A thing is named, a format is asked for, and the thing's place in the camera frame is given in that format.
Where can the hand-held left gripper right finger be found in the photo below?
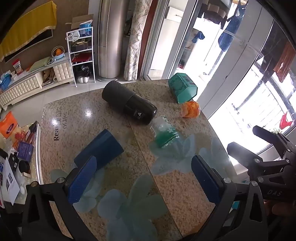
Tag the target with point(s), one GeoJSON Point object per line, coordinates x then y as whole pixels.
{"type": "Point", "coordinates": [206, 183]}

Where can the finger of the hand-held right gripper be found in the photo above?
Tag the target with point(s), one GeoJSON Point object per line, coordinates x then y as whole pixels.
{"type": "Point", "coordinates": [245, 154]}
{"type": "Point", "coordinates": [270, 136]}

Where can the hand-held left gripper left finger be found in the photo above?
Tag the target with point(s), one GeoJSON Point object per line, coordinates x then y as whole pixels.
{"type": "Point", "coordinates": [81, 179]}

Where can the black thermos cup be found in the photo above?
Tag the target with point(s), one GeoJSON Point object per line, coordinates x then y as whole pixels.
{"type": "Point", "coordinates": [129, 102]}

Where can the person's right hand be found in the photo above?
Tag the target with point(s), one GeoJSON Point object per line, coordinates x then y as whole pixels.
{"type": "Point", "coordinates": [269, 207]}

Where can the red hanging garment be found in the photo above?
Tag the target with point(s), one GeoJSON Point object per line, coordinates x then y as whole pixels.
{"type": "Point", "coordinates": [285, 121]}

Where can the cluttered side table items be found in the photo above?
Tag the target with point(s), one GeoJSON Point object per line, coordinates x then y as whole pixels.
{"type": "Point", "coordinates": [34, 176]}

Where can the black round jar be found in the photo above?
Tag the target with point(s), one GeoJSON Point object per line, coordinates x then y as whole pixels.
{"type": "Point", "coordinates": [24, 166]}

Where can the purple box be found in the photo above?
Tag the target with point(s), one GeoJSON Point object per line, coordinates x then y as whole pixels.
{"type": "Point", "coordinates": [25, 151]}

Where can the clear green-label plastic bottle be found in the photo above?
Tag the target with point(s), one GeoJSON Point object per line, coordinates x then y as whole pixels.
{"type": "Point", "coordinates": [165, 132]}

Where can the small black box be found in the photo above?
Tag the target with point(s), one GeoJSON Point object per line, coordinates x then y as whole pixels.
{"type": "Point", "coordinates": [13, 161]}

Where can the orange patterned round jar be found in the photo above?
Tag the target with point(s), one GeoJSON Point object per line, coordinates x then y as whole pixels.
{"type": "Point", "coordinates": [190, 109]}

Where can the white paper sheet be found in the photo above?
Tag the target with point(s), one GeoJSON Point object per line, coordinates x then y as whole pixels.
{"type": "Point", "coordinates": [10, 183]}

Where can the red flat box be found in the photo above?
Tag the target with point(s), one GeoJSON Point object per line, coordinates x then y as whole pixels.
{"type": "Point", "coordinates": [21, 139]}

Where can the brown hanging garment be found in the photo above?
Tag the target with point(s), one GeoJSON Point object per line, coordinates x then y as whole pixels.
{"type": "Point", "coordinates": [285, 62]}

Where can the sliding glass door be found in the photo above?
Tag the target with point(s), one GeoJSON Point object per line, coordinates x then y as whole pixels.
{"type": "Point", "coordinates": [233, 69]}

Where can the orange tissue pack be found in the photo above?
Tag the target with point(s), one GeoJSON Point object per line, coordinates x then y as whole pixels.
{"type": "Point", "coordinates": [9, 127]}

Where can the green hexagonal box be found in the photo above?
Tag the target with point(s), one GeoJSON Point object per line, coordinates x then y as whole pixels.
{"type": "Point", "coordinates": [181, 87]}

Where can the white shoes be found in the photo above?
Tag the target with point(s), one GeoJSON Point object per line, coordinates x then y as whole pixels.
{"type": "Point", "coordinates": [83, 79]}

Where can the black shoes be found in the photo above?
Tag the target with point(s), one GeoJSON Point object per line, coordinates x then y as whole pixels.
{"type": "Point", "coordinates": [83, 70]}

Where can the white television cabinet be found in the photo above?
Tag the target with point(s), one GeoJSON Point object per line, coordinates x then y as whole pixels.
{"type": "Point", "coordinates": [25, 85]}

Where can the large blue hanging garment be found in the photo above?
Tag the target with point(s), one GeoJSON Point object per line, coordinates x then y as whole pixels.
{"type": "Point", "coordinates": [231, 32]}

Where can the red bag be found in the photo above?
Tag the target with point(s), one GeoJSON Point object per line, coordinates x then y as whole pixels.
{"type": "Point", "coordinates": [81, 58]}

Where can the green cushion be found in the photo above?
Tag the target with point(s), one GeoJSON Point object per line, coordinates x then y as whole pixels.
{"type": "Point", "coordinates": [41, 63]}

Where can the small blue hanging garment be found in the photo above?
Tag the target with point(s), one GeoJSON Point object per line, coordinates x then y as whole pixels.
{"type": "Point", "coordinates": [198, 36]}

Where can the blue storage box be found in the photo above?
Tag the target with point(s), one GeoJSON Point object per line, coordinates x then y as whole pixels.
{"type": "Point", "coordinates": [5, 82]}

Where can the blue basket with oranges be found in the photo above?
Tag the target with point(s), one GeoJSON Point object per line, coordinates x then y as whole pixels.
{"type": "Point", "coordinates": [57, 53]}

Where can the red snack packet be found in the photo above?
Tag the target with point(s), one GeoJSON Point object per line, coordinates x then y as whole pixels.
{"type": "Point", "coordinates": [17, 67]}

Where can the dark brown box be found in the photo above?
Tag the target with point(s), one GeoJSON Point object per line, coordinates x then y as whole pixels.
{"type": "Point", "coordinates": [80, 46]}

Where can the dark hanging garments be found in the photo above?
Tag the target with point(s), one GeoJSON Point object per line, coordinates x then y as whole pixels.
{"type": "Point", "coordinates": [214, 11]}

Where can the white balcony cabinet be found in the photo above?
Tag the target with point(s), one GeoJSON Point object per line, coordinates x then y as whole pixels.
{"type": "Point", "coordinates": [166, 39]}

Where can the silver tower air conditioner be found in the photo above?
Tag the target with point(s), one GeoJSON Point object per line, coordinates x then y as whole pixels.
{"type": "Point", "coordinates": [111, 41]}

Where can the black television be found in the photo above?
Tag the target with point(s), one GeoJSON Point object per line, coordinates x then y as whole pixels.
{"type": "Point", "coordinates": [34, 45]}

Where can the white plastic bag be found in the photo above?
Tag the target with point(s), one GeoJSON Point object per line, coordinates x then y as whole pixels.
{"type": "Point", "coordinates": [73, 36]}

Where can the patterned beige curtain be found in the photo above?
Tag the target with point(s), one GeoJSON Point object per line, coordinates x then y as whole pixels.
{"type": "Point", "coordinates": [136, 44]}

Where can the blue packet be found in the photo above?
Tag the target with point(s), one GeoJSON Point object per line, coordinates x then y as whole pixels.
{"type": "Point", "coordinates": [86, 27]}

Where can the cardboard box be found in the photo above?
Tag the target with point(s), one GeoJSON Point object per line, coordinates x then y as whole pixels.
{"type": "Point", "coordinates": [77, 22]}

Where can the yellow cloth gold trim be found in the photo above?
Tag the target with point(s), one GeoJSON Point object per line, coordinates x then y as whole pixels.
{"type": "Point", "coordinates": [27, 25]}

